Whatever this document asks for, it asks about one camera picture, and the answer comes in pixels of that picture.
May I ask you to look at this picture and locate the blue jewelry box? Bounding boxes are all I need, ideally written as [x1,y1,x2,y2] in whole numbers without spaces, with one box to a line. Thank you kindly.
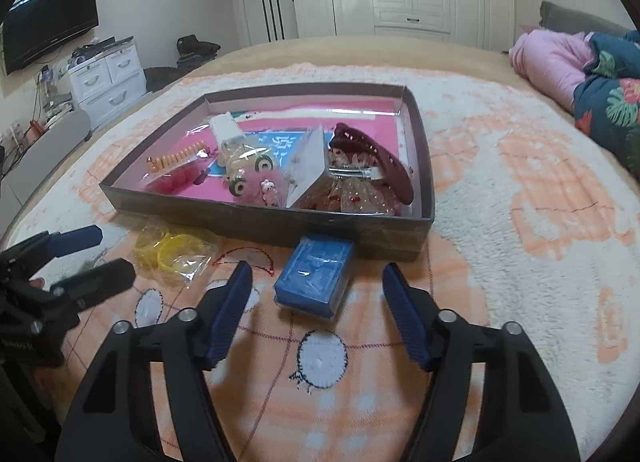
[273,234,355,320]

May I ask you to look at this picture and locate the white drawer cabinet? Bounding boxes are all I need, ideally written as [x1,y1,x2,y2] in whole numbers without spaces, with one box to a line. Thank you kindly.
[62,38,148,131]

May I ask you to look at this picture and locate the pink pompom hair clip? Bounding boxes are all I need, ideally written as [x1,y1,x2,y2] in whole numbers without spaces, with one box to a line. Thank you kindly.
[227,166,286,208]

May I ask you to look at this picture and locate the brown cardboard tray box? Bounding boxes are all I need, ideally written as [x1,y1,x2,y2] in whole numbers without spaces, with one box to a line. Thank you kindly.
[101,83,435,261]

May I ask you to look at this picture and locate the black flat television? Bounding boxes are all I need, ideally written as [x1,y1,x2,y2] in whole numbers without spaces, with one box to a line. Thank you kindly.
[2,0,99,74]

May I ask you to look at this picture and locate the pink padded jacket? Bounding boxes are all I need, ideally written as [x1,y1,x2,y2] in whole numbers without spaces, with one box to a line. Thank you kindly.
[508,29,594,114]

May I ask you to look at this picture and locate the orange spiral hair tie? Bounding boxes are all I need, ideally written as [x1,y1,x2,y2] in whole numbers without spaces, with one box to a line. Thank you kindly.
[145,138,212,176]

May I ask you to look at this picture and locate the polka dot mesh bow clip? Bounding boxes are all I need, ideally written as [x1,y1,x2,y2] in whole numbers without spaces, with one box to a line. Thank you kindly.
[296,148,404,216]

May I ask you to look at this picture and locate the grey bench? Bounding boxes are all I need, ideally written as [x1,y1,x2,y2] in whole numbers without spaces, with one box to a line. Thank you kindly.
[1,110,92,236]

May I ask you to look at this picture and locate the white floral claw hair clip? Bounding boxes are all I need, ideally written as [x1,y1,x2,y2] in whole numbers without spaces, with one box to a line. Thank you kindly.
[208,112,245,151]

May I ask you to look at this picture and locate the dark clothes pile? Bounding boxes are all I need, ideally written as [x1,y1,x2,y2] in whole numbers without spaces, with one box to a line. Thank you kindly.
[176,34,221,70]

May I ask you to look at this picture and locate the orange white plush blanket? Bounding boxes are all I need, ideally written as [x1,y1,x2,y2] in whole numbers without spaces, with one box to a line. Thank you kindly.
[8,64,639,461]

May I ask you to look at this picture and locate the beige bed sheet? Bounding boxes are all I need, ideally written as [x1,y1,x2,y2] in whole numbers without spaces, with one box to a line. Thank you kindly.
[1,36,574,245]

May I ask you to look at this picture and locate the blue floral quilt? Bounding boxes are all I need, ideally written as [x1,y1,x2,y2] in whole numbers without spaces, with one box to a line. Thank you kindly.
[574,31,640,177]

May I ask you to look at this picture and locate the red hair accessory in bag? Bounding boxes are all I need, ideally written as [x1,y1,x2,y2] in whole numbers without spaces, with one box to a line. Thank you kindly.
[140,159,208,195]

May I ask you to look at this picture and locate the yellow bracelets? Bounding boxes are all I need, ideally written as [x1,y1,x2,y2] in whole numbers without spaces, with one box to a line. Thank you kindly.
[130,221,224,288]

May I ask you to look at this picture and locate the pink book in tray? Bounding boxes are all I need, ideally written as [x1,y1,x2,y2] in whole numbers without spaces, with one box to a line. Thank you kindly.
[156,103,407,202]

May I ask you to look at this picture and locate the grey headboard cushion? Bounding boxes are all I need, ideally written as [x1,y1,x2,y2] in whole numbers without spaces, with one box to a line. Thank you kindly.
[539,1,630,37]

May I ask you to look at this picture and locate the dark red banana hair clip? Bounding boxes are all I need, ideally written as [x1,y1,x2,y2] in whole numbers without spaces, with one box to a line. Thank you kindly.
[329,122,414,205]

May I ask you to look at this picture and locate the white earring card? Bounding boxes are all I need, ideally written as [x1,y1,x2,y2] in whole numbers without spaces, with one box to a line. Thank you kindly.
[284,125,329,208]

